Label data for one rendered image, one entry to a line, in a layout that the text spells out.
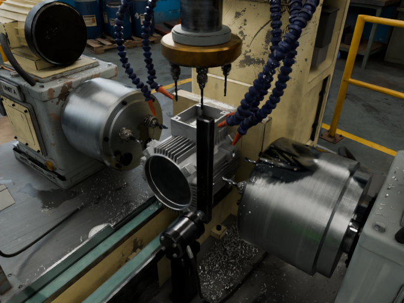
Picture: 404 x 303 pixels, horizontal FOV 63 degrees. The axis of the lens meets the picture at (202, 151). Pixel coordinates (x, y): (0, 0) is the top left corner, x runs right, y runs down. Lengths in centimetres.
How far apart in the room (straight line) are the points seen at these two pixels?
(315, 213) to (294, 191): 5
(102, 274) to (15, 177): 62
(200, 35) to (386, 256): 51
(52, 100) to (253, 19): 61
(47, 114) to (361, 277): 89
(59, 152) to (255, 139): 62
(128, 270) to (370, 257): 47
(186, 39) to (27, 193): 79
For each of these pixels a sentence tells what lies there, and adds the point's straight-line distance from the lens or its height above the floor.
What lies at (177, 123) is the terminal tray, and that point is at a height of 114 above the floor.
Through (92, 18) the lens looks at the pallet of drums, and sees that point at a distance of 581.
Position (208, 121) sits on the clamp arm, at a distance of 58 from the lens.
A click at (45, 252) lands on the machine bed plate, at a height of 80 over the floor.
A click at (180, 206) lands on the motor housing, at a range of 85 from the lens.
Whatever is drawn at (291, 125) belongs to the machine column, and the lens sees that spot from 93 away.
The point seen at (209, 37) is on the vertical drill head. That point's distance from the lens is 70.
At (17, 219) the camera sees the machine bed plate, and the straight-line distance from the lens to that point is 116.
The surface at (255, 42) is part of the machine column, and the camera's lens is 91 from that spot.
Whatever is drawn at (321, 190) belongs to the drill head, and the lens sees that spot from 62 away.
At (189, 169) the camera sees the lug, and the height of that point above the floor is 108.
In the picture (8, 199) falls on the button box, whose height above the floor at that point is 105.
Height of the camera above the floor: 152
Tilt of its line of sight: 33 degrees down
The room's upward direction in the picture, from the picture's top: straight up
